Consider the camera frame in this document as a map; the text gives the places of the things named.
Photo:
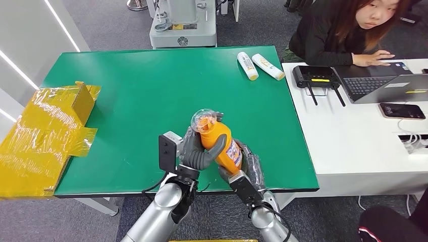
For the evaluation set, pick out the grey laptop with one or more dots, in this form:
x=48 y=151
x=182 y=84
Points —
x=371 y=85

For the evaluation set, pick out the black smartphone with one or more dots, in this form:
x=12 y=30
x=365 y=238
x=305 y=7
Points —
x=402 y=111

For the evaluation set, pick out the black router with antennas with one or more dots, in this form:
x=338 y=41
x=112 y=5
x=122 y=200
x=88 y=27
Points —
x=314 y=76

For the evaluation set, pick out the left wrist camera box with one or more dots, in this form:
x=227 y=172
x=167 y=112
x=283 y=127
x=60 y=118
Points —
x=167 y=152

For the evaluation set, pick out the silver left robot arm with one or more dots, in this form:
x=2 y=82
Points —
x=160 y=213

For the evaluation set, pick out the white desk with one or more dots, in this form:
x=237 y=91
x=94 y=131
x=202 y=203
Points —
x=351 y=143

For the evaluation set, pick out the metal stanchion base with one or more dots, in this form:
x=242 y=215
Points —
x=136 y=5

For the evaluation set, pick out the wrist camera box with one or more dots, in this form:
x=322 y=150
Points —
x=245 y=188
x=167 y=152

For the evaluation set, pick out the white machine base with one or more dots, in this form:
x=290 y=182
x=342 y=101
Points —
x=182 y=30

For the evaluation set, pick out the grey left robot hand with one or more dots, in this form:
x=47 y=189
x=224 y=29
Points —
x=194 y=157

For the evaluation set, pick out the yellow taped cardboard box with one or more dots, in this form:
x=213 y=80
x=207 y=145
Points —
x=36 y=143

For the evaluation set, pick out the orange bottle with clear cap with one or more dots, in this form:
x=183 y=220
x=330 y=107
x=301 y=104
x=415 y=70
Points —
x=217 y=140

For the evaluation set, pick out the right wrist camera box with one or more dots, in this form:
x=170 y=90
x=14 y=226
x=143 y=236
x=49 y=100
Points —
x=245 y=188

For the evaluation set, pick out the green table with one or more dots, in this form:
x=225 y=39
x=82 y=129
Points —
x=133 y=93

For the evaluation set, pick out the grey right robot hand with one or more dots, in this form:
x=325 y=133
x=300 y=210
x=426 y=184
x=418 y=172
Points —
x=254 y=170

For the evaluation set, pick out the person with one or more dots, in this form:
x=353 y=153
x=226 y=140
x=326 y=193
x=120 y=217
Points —
x=321 y=36
x=391 y=223

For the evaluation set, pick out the white tube bottle yellow cap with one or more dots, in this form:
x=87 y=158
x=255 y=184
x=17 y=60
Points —
x=247 y=66
x=267 y=66

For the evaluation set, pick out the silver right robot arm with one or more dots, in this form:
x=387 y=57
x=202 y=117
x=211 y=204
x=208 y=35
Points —
x=271 y=223

